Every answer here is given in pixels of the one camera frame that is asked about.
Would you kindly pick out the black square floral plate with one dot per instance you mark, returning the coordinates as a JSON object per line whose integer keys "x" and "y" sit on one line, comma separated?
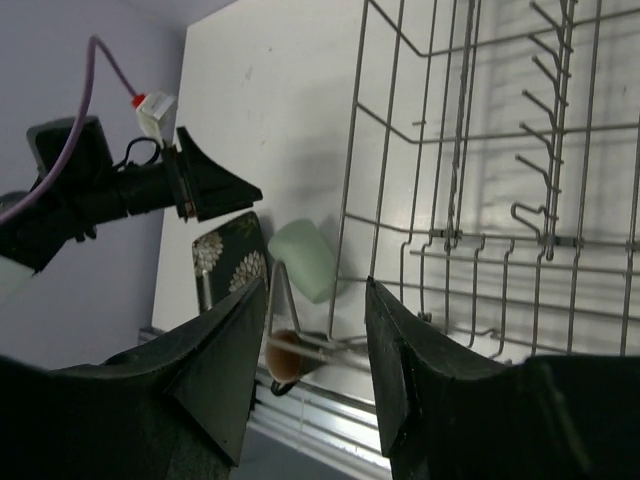
{"x": 228, "y": 257}

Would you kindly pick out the clear drinking glass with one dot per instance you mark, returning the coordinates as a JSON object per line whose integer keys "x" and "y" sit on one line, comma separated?
{"x": 282, "y": 314}

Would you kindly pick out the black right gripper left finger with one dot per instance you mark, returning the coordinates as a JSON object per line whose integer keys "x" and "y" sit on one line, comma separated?
{"x": 175, "y": 407}

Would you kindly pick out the light green cup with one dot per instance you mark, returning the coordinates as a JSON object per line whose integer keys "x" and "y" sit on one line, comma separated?
{"x": 308, "y": 258}

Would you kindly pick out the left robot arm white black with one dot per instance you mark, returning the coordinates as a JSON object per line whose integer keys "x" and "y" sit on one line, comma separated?
{"x": 93, "y": 189}

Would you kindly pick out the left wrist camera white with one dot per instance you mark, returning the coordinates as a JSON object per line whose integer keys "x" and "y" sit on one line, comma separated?
{"x": 153, "y": 111}

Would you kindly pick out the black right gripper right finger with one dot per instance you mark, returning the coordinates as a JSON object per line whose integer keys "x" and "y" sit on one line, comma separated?
{"x": 447, "y": 412}

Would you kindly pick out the dark brown mug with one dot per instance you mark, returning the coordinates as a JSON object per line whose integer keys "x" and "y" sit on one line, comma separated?
{"x": 284, "y": 366}

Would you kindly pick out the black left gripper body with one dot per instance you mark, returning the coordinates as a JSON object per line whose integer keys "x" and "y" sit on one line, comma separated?
{"x": 142, "y": 189}

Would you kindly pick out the aluminium rail frame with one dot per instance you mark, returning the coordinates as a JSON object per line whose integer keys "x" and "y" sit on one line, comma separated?
{"x": 329, "y": 416}

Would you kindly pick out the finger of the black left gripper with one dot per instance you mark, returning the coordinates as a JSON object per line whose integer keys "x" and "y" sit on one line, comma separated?
{"x": 212, "y": 191}

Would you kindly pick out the grey wire dish rack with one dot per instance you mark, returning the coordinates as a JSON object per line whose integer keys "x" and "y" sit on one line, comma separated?
{"x": 492, "y": 174}

